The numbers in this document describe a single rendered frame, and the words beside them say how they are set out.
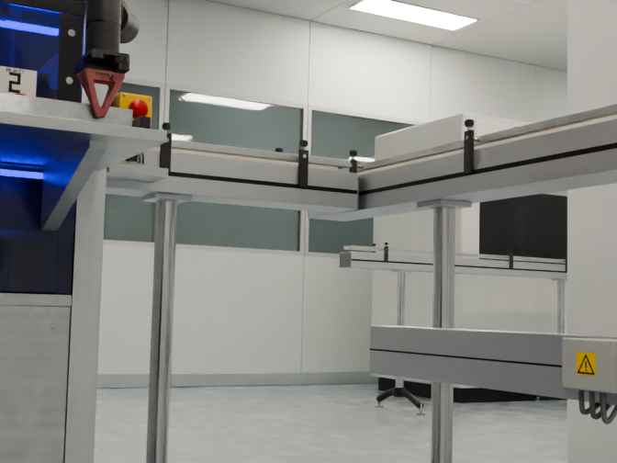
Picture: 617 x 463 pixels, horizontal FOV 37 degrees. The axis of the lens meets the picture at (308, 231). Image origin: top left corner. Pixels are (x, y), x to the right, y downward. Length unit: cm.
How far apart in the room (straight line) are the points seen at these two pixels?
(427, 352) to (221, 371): 501
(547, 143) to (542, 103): 723
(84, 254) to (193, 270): 504
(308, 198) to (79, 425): 78
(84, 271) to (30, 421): 31
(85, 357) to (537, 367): 90
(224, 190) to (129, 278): 466
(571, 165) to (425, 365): 62
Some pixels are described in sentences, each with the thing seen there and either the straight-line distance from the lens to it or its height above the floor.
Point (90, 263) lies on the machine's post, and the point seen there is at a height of 67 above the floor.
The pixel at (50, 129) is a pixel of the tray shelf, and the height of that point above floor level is 86.
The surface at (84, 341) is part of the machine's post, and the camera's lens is 194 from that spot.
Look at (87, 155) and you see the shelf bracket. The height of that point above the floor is 84.
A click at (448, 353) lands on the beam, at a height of 50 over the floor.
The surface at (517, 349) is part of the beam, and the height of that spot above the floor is 52.
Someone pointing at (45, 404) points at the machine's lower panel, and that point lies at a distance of 193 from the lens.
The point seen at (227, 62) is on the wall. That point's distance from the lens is 729.
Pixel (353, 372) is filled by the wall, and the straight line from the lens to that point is 759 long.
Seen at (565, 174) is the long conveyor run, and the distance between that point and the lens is 179.
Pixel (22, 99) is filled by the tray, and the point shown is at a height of 91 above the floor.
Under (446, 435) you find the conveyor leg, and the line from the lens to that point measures 215.
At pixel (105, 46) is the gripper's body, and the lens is 157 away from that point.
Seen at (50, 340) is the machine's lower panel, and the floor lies 51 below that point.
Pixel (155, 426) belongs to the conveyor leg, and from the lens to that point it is 216.
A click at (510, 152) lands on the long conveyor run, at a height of 91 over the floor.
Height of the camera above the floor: 58
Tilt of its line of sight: 5 degrees up
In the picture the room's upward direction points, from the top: 1 degrees clockwise
